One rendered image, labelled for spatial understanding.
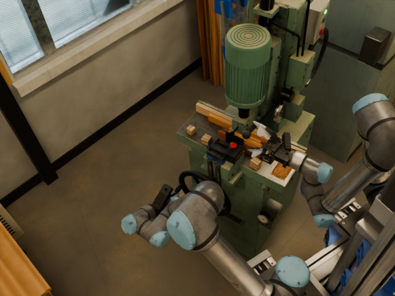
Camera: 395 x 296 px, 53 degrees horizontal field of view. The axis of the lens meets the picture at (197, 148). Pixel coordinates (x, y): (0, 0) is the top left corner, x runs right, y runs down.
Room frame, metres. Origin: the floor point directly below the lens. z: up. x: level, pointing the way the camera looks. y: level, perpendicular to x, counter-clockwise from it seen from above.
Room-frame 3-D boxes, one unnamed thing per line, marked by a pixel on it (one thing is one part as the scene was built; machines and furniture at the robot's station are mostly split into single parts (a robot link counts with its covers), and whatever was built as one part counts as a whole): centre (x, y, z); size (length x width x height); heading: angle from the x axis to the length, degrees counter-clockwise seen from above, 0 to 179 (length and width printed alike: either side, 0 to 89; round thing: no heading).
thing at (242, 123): (1.29, -0.24, 0.99); 0.14 x 0.07 x 0.09; 142
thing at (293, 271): (0.52, -0.29, 0.98); 0.13 x 0.12 x 0.14; 141
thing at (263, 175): (1.18, -0.17, 0.87); 0.61 x 0.30 x 0.06; 52
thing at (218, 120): (1.21, -0.31, 0.92); 0.60 x 0.02 x 0.04; 52
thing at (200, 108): (1.28, -0.25, 0.92); 0.60 x 0.02 x 0.05; 52
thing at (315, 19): (1.44, -0.53, 1.40); 0.10 x 0.06 x 0.16; 142
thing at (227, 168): (1.11, -0.12, 0.91); 0.15 x 0.14 x 0.09; 52
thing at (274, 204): (1.00, -0.34, 0.58); 0.12 x 0.08 x 0.08; 142
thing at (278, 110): (1.30, -0.40, 1.02); 0.12 x 0.03 x 0.12; 142
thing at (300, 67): (1.35, -0.48, 1.23); 0.09 x 0.08 x 0.15; 142
